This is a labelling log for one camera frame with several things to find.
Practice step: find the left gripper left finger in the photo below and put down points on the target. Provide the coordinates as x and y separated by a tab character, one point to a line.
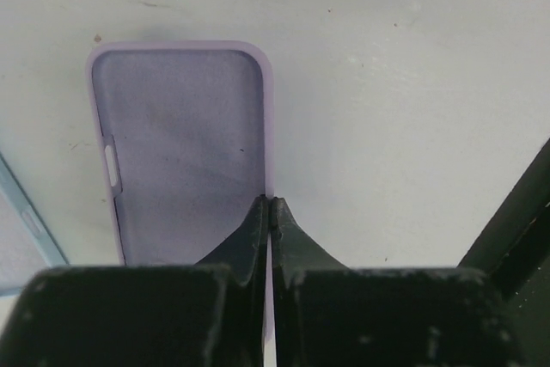
207	314

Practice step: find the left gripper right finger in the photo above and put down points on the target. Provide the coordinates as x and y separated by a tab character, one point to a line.
327	314

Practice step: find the lavender phone case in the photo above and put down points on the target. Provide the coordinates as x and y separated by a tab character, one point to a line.
186	133

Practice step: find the light blue phone case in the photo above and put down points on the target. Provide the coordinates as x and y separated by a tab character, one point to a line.
27	245

